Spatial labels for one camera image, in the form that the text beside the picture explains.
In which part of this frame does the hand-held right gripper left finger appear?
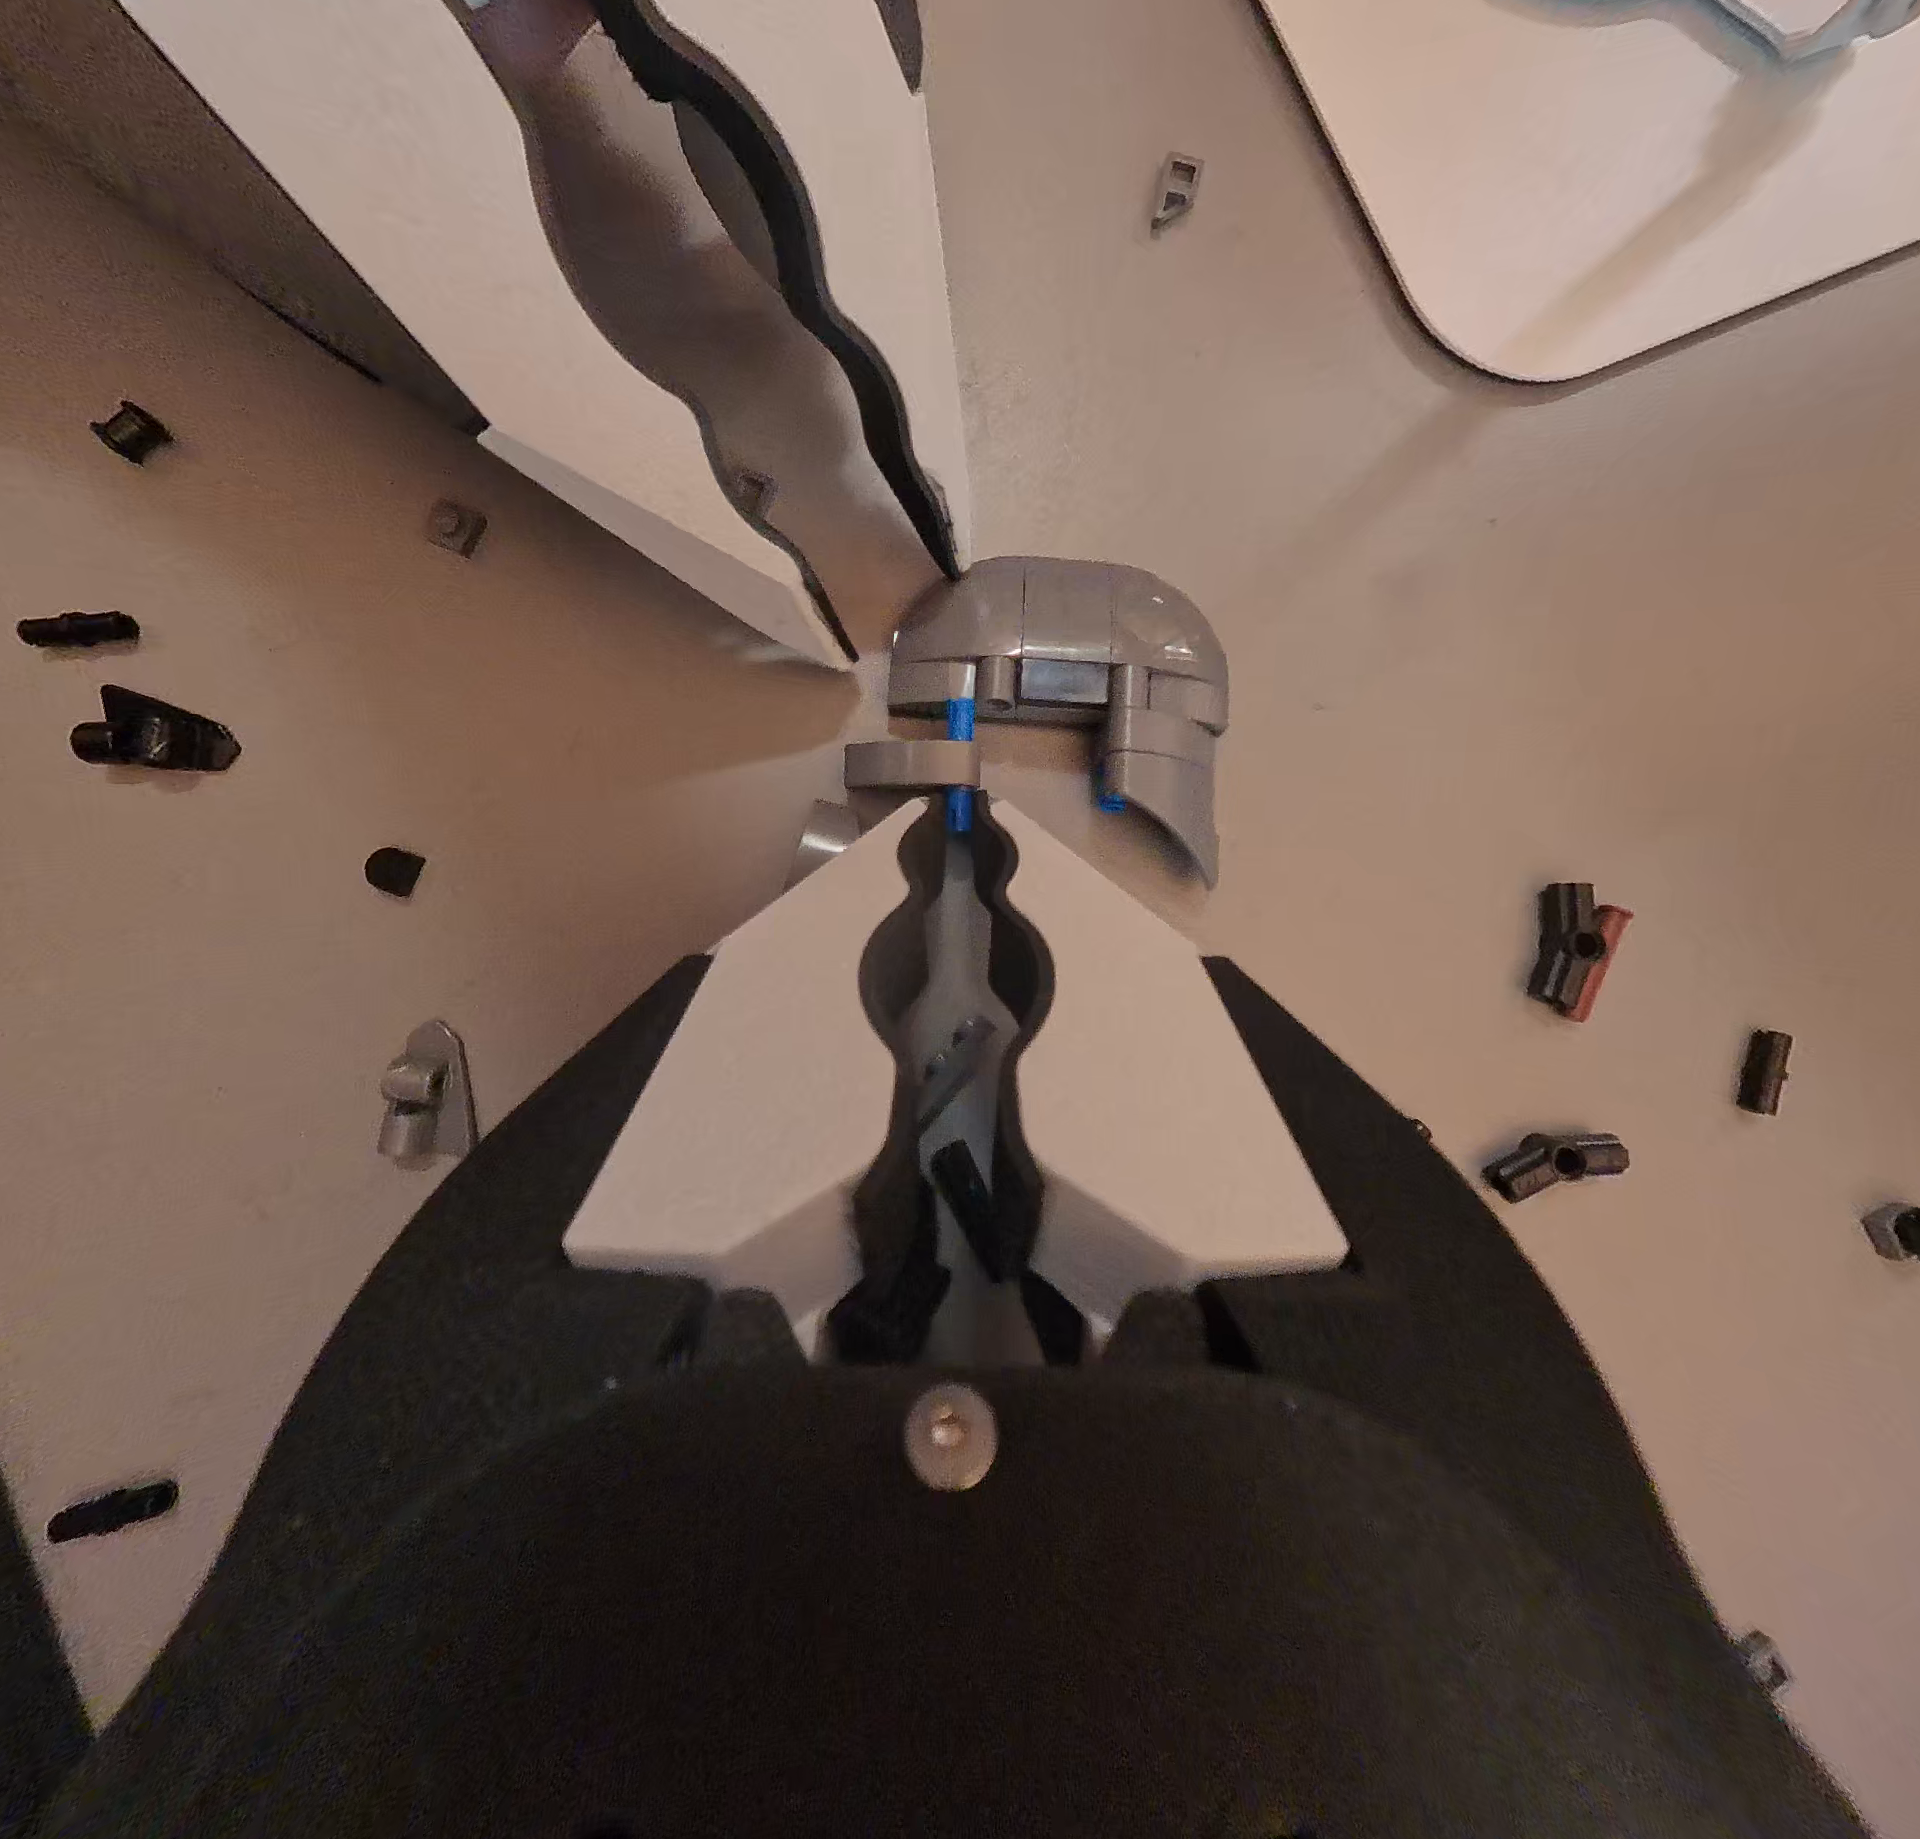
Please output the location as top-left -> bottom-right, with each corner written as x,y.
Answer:
561,798 -> 950,1364

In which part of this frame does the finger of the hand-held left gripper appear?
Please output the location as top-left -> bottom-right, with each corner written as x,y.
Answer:
555,0 -> 973,583
110,0 -> 865,668

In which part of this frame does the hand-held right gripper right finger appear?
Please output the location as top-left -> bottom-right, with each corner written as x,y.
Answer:
973,792 -> 1352,1364

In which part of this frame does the grey liftarm with blue pin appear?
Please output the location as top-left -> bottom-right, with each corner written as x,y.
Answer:
842,696 -> 988,839

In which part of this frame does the grey curved lego assembly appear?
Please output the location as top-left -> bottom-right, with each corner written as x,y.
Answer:
884,555 -> 1232,897

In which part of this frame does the grey lego stud plate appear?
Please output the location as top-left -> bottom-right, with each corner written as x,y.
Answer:
921,1016 -> 1002,1121

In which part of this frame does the grey lego wedge piece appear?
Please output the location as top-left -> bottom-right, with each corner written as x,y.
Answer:
374,1021 -> 480,1164

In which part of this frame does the black angled lego connector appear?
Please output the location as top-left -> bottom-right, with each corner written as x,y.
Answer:
1482,1129 -> 1631,1205

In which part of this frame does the black and red lego connector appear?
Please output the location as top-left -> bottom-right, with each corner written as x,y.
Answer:
1527,882 -> 1635,1024

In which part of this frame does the black lego wedge piece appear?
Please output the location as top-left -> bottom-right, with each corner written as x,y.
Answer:
70,682 -> 243,774

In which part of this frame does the black lego axle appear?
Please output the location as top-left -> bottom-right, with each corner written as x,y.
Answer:
44,1480 -> 181,1546

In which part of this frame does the white book stand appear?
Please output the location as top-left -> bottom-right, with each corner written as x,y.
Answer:
1220,0 -> 1920,387

